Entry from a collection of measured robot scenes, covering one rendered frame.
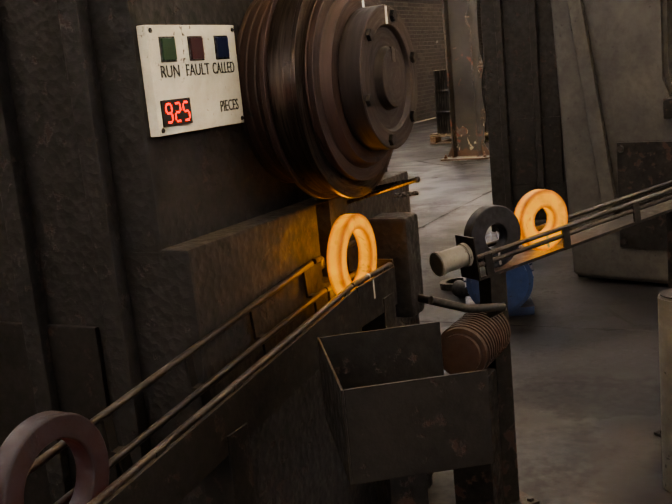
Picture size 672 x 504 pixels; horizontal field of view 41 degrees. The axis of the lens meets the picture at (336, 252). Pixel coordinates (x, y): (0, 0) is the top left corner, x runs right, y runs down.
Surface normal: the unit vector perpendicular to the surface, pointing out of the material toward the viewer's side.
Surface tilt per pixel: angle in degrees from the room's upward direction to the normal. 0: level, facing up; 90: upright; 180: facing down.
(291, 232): 90
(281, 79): 85
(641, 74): 90
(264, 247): 90
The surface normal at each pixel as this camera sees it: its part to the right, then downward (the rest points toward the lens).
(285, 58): -0.46, -0.04
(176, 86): 0.89, 0.00
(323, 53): -0.01, -0.09
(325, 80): 0.00, 0.18
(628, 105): -0.65, 0.21
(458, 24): -0.45, 0.22
